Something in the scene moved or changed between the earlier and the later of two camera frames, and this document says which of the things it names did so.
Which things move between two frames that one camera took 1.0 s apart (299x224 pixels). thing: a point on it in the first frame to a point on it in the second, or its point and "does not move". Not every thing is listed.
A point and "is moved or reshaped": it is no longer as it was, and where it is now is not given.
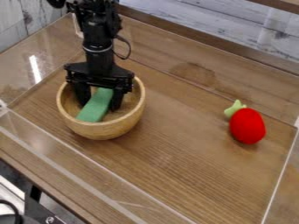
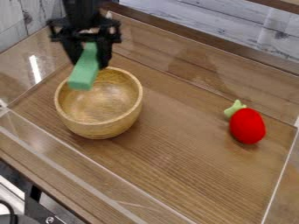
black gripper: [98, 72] to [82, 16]
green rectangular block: [96, 108] is moved or reshaped
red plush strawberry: [247, 123] does not move
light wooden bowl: [116, 123] does not move
